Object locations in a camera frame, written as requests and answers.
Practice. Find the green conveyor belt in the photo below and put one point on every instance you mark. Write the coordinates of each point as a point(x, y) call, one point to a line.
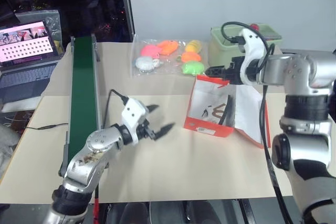
point(84, 85)

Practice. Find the red round knob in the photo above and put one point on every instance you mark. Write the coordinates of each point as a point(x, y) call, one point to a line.
point(254, 27)

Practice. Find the yellow soft toy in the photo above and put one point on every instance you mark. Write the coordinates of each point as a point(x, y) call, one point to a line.
point(193, 46)

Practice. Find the grey metal frame post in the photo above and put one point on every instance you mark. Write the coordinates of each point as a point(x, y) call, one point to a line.
point(129, 6)

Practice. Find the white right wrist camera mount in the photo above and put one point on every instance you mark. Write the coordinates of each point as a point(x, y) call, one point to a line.
point(249, 48)

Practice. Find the pale green plastic bin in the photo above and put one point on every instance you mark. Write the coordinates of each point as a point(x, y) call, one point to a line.
point(221, 48)

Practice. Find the small orange soft toy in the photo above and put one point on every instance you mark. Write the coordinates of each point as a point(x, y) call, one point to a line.
point(191, 57)

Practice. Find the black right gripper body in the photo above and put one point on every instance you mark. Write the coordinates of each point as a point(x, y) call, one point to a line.
point(234, 73)

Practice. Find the open grey laptop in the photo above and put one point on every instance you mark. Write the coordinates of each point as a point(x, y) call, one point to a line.
point(25, 74)

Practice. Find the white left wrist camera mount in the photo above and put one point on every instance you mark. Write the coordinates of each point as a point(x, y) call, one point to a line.
point(132, 115)

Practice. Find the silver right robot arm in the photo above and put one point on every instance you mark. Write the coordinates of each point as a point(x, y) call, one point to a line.
point(302, 64)

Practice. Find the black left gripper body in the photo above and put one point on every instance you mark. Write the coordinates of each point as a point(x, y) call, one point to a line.
point(147, 129)

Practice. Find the pink soft toy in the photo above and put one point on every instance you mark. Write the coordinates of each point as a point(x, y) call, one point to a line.
point(149, 51)

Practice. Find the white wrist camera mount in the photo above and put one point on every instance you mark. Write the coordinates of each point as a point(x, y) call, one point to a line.
point(132, 115)
point(249, 48)

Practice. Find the orange cardboard shoebox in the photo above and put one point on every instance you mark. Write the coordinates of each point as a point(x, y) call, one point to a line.
point(207, 129)

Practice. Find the green soft toy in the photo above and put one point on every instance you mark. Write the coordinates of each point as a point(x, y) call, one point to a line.
point(193, 68)

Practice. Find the clear plastic bag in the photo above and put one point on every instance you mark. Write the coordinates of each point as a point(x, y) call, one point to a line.
point(170, 62)

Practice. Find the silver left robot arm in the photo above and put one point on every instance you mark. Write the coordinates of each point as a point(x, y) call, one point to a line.
point(86, 161)

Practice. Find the white soft toy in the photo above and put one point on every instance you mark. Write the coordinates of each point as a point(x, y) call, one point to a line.
point(144, 63)

